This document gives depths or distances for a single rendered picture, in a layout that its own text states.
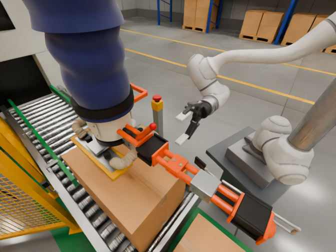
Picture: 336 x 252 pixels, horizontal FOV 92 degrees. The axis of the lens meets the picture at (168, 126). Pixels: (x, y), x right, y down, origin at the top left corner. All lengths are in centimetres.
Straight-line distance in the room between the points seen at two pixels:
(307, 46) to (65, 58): 82
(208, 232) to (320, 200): 150
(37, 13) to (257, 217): 70
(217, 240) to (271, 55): 102
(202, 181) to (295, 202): 180
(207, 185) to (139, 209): 39
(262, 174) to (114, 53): 100
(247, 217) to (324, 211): 191
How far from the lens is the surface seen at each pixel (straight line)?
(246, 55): 84
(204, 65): 83
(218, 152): 126
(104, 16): 50
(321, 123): 85
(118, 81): 56
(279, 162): 95
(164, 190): 83
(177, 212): 121
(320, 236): 221
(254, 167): 115
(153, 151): 56
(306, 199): 234
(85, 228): 124
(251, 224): 49
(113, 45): 54
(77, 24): 48
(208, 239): 120
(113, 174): 69
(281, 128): 107
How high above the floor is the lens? 169
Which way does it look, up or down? 42 degrees down
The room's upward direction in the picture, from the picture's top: straight up
